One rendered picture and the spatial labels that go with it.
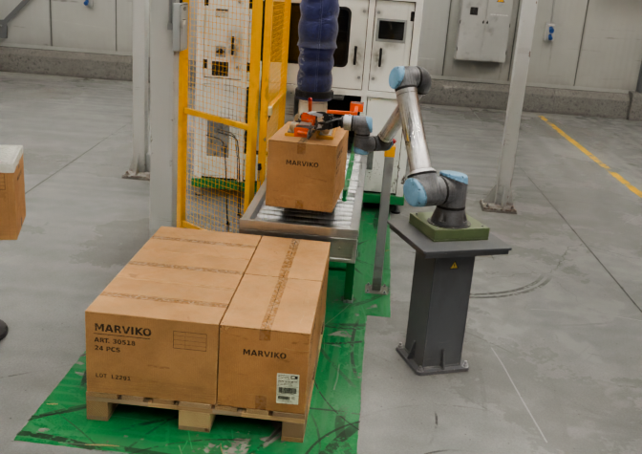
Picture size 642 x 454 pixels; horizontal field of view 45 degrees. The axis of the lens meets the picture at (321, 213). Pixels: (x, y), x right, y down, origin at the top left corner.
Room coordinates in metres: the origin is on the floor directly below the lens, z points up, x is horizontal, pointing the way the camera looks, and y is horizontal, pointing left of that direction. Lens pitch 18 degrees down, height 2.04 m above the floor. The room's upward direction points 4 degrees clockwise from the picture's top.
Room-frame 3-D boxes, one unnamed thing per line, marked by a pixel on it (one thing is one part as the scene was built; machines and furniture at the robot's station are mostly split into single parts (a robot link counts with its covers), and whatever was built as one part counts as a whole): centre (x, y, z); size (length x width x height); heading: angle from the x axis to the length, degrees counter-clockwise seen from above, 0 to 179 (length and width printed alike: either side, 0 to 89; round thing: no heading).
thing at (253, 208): (5.49, 0.38, 0.50); 2.31 x 0.05 x 0.19; 176
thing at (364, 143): (4.40, -0.21, 1.09); 0.12 x 0.09 x 0.12; 119
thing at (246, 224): (4.30, 0.13, 0.58); 0.70 x 0.03 x 0.06; 86
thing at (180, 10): (5.10, 0.99, 1.62); 0.20 x 0.05 x 0.30; 176
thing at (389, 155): (4.84, -0.41, 0.50); 0.07 x 0.07 x 1.00; 86
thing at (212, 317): (3.64, 0.47, 0.34); 1.20 x 1.00 x 0.40; 176
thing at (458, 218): (3.90, -0.68, 0.86); 0.19 x 0.19 x 0.10
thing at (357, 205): (5.45, -0.27, 0.50); 2.31 x 0.05 x 0.19; 176
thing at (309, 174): (4.64, 0.10, 0.88); 0.60 x 0.40 x 0.40; 173
